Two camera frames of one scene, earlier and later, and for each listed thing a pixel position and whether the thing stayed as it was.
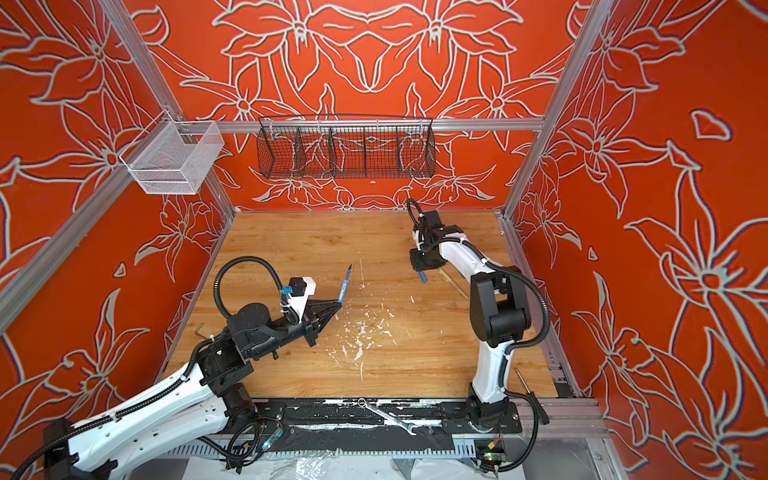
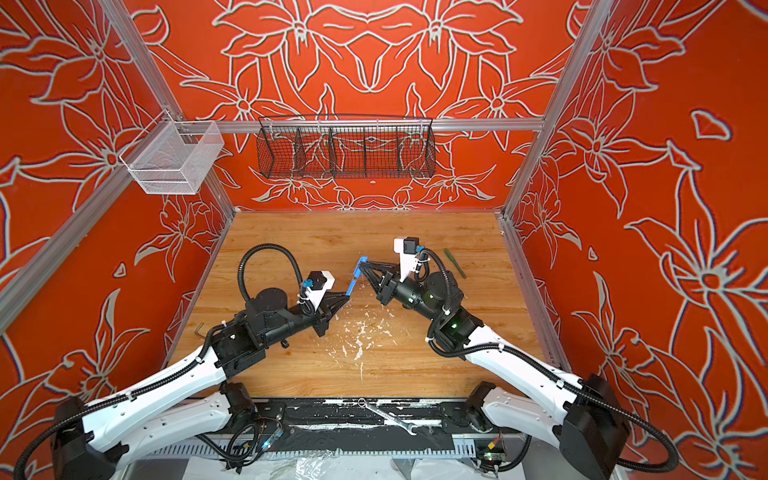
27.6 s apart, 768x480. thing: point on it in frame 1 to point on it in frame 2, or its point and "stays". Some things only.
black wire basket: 337,147 stays
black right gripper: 418,264 to 387,289
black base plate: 348,417 stays
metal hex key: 196,333 stays
